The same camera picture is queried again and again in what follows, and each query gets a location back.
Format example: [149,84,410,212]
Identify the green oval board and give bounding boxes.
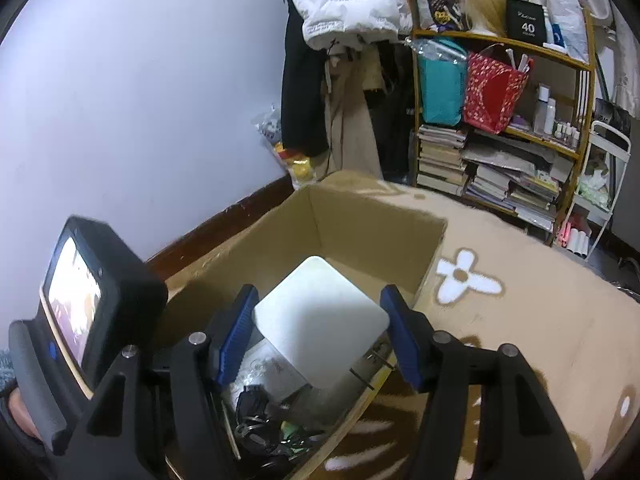
[280,420,308,448]

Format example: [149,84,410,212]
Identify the white rolling cart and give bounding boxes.
[554,120,632,261]

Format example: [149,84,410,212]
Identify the wooden bookshelf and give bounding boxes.
[411,8,596,240]

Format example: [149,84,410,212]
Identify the brown cardboard box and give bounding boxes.
[154,181,447,479]

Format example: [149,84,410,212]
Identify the teal bag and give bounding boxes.
[414,38,468,126]

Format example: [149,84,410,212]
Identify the stack of books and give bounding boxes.
[412,124,575,234]

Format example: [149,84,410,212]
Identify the blonde wig head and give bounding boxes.
[459,0,506,37]

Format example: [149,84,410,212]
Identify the white square charger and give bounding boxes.
[229,338,307,403]
[253,256,390,389]

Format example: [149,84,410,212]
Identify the snack bag on floor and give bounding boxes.
[253,105,317,190]

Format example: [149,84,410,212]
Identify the white puffer jacket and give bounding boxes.
[293,0,412,51]

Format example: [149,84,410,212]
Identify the black hanging coat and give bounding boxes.
[281,0,329,157]

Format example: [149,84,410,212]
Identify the black box marked 40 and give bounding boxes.
[506,0,547,47]

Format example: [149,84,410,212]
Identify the person's left hand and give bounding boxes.
[8,388,41,441]

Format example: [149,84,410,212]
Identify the black car key bunch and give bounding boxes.
[233,386,326,460]

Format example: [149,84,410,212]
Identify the beige patterned plush blanket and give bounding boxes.
[326,171,639,479]

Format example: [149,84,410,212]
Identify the red patterned gift bag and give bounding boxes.
[463,44,534,134]

